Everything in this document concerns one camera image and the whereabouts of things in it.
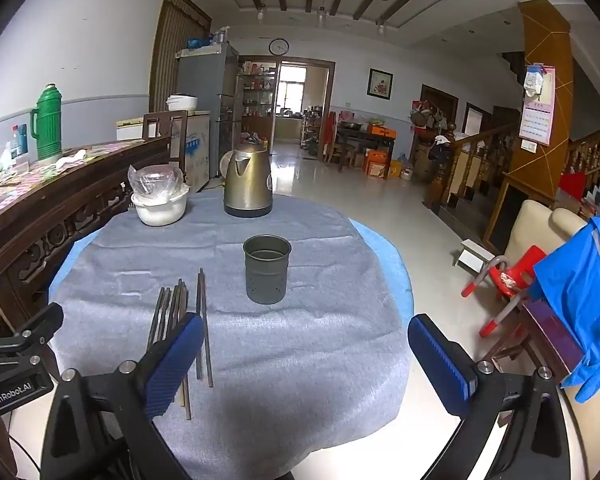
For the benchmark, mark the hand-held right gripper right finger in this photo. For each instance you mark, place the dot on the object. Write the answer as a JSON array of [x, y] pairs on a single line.
[[440, 365]]

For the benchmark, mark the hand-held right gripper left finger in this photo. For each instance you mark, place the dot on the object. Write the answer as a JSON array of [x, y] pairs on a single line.
[[175, 360]]

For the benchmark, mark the row of grey chopsticks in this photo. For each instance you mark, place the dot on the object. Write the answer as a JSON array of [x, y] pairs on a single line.
[[177, 300]]

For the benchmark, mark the perforated metal utensil holder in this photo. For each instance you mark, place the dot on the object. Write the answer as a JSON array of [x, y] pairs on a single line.
[[266, 270]]

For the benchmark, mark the carved wooden sideboard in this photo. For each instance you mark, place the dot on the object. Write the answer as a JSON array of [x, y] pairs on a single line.
[[55, 210]]

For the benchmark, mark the red plastic child chair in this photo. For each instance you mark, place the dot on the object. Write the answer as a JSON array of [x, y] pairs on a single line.
[[510, 280]]

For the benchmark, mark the white step stool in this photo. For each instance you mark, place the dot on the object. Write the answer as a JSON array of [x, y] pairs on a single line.
[[472, 255]]

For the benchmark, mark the grey tablecloth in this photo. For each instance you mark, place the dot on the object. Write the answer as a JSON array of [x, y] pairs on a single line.
[[305, 360]]

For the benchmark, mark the white plastic bowl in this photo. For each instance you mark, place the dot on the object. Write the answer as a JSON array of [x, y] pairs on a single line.
[[160, 211]]

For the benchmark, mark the white crumpled cloth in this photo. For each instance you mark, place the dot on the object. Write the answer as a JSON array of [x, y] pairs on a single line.
[[72, 158]]

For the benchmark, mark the blue cloth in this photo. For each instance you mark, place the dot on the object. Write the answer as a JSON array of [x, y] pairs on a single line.
[[585, 300]]

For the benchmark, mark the beige armchair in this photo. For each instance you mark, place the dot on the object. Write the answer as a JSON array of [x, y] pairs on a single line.
[[530, 230]]

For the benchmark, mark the green thermos flask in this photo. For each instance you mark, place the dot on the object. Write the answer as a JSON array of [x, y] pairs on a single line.
[[48, 125]]

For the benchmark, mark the gold electric kettle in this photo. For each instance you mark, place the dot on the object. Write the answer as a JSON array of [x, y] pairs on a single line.
[[247, 180]]

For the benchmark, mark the clear water jug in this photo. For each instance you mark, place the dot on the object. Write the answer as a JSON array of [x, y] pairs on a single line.
[[405, 166]]

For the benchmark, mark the wooden stair railing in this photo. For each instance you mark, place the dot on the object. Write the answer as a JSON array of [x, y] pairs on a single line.
[[480, 160]]

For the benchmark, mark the orange cardboard box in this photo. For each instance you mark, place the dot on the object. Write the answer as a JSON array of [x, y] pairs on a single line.
[[377, 165]]

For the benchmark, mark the white storage box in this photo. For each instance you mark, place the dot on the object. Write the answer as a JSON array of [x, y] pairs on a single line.
[[130, 129]]

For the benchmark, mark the white chest freezer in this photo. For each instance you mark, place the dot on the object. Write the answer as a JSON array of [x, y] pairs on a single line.
[[196, 145]]

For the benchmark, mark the wooden chair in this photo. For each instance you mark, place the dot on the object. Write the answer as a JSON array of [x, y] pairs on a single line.
[[166, 130]]

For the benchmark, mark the dark wooden side table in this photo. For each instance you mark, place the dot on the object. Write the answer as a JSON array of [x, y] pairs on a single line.
[[365, 137]]

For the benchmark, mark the white pot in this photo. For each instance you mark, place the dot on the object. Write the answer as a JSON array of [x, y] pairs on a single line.
[[182, 102]]

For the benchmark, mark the glass display shelf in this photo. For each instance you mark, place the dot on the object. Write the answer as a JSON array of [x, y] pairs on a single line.
[[257, 95]]

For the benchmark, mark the grey refrigerator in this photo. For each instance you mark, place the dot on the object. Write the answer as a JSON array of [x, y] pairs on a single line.
[[207, 80]]

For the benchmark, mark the brown wooden door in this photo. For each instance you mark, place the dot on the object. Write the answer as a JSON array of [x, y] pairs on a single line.
[[175, 45]]

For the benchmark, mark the orange wooden pillar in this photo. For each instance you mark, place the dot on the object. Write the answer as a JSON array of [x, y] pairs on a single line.
[[545, 35]]

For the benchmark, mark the black panel wooden frame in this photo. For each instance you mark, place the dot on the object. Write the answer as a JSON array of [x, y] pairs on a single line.
[[510, 215]]

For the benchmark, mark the pink wall calendar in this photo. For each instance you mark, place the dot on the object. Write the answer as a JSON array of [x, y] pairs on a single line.
[[537, 110]]

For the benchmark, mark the framed wall picture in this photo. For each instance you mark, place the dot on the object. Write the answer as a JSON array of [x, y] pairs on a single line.
[[380, 83]]

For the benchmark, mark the round wall clock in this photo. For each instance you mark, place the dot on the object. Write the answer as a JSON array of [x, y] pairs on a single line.
[[279, 46]]

